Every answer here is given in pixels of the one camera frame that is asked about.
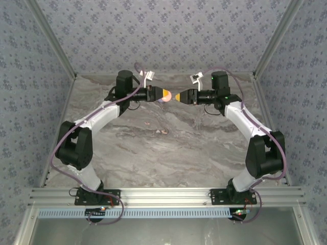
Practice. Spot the pink earbud charging case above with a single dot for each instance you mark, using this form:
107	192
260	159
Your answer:
169	98

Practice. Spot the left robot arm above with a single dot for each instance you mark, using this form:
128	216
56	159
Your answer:
102	114

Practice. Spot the right controller board with LED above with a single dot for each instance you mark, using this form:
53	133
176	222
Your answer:
240	212

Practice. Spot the controller board with led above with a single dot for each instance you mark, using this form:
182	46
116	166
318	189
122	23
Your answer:
95	211
240	212

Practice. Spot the left controller board with LED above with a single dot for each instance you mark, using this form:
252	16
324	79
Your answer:
95	211

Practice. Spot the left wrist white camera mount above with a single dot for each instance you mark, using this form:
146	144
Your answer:
146	79

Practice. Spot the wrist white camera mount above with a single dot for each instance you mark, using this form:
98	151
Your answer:
198	79
146	79

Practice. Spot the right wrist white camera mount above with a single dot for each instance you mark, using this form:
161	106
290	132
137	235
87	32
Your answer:
198	79

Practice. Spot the aluminium table end rail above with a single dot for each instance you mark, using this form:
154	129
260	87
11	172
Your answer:
173	73

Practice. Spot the right aluminium table side rail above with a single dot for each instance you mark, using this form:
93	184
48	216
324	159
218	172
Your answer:
265	109

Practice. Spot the aluminium table side rail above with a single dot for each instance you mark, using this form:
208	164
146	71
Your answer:
265	109
64	109

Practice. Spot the left aluminium table side rail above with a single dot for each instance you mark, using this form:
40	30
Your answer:
64	109

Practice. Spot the right aluminium corner post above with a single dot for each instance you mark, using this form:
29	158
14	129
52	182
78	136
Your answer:
276	38

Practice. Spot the aluminium corner post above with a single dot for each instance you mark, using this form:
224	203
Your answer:
55	43
276	38

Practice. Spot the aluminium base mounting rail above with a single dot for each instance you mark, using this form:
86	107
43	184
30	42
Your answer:
163	195

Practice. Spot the left aluminium corner post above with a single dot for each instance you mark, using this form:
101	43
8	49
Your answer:
55	43

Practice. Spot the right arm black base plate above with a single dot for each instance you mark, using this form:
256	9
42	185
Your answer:
217	196

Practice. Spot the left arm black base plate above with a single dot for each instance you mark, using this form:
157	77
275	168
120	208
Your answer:
112	194

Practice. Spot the right aluminium lower frame rail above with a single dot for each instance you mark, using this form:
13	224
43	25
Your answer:
306	227

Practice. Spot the aluminium frame rail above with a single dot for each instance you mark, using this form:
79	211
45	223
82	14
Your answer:
306	227
25	227

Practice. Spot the left aluminium lower frame rail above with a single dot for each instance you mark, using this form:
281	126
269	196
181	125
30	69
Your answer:
25	227

